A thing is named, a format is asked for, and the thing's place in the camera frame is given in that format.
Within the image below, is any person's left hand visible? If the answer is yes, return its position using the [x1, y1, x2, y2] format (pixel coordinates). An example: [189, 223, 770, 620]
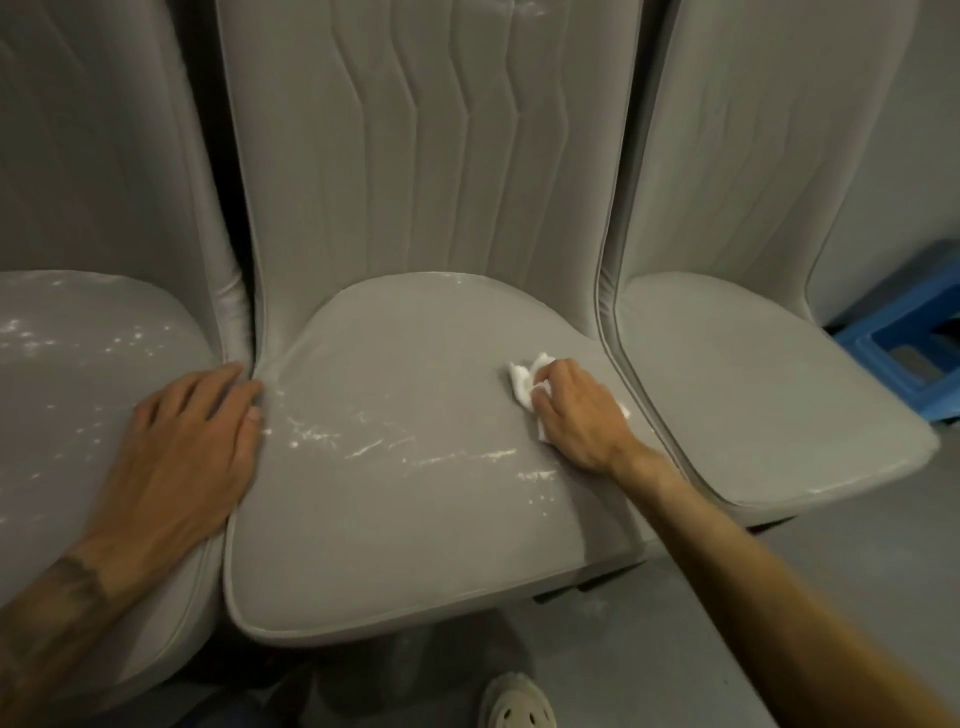
[71, 362, 265, 594]

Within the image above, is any person's right hand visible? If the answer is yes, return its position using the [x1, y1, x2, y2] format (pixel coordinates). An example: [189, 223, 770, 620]
[528, 357, 661, 481]

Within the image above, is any white cleaning cloth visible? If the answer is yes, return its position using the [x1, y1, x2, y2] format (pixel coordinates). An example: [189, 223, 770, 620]
[506, 352, 631, 444]

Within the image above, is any grey padded chair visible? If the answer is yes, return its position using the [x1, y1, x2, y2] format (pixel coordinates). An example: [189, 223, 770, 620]
[0, 0, 253, 721]
[213, 0, 661, 650]
[596, 0, 943, 530]

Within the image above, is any person's right forearm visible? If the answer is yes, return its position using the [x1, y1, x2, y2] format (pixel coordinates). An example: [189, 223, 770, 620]
[622, 449, 960, 728]

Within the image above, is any blue plastic stool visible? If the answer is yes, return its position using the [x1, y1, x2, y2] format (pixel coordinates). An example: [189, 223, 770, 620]
[832, 258, 960, 421]

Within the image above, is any cream right clog shoe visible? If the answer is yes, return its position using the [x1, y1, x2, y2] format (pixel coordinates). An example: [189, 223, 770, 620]
[478, 671, 560, 728]

